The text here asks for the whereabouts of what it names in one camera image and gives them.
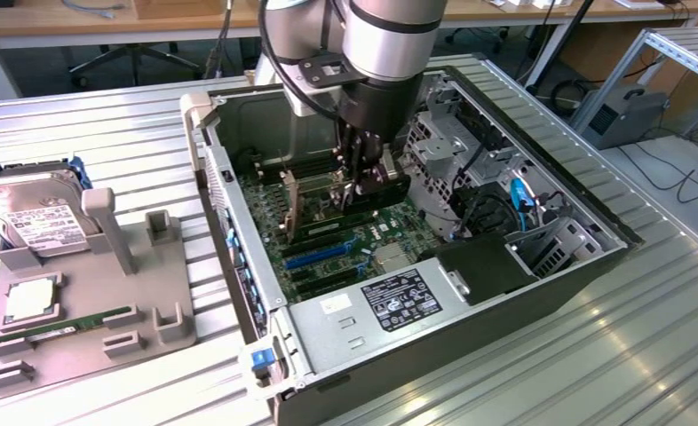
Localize silver chipset heat sink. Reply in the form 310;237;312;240
374;246;412;272

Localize black expansion slot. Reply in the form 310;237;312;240
292;265;358;289
297;274;365;301
280;233;349;259

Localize silver disk bay cage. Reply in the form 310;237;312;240
404;110;538;196

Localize silver power supply unit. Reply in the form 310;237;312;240
276;258;473;378

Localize brown cardboard box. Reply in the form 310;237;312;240
131;0;226;21

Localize aluminium profile frame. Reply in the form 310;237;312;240
565;24;698;138

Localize black RAM slot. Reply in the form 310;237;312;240
257;159;338;186
252;149;337;175

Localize blue case latch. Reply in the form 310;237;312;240
248;349;276;372

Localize grey parts rack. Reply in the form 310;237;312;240
0;185;198;404

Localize blue disk wire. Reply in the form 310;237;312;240
508;177;533;232

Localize silver hard disk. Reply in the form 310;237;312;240
0;170;103;258

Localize black slanted stand pole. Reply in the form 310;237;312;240
533;0;596;85

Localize graphics card with black fan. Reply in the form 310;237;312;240
274;167;413;244

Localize black power wire bundle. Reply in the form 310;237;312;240
446;170;542;243

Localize blue expansion slot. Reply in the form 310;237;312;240
284;245;353;272

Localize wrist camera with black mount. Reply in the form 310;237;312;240
280;55;368;119

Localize open black PC case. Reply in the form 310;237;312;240
178;64;645;426

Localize small black chair base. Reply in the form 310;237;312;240
441;26;509;45

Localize blue network cable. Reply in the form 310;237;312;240
62;0;123;19

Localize RAM stick with white label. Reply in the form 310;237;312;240
293;217;378;244

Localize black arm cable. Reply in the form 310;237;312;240
205;0;232;80

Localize green RAM stick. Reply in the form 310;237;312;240
0;305;133;346

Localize CPU chip with silver lid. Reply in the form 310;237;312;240
2;279;58;325

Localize wooden desk with white legs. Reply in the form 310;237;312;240
0;0;266;101

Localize grey controller box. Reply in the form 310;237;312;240
572;88;672;150

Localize black office chair base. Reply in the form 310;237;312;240
66;42;202;88

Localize black coiled cable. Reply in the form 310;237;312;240
552;79;592;110

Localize long wooden desk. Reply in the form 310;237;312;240
441;0;698;85

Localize green motherboard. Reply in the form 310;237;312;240
228;148;444;307

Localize black plastic air duct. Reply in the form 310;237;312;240
416;234;542;307

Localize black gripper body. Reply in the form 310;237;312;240
333;72;425;144

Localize blue disk bracket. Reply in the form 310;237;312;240
0;150;93;192

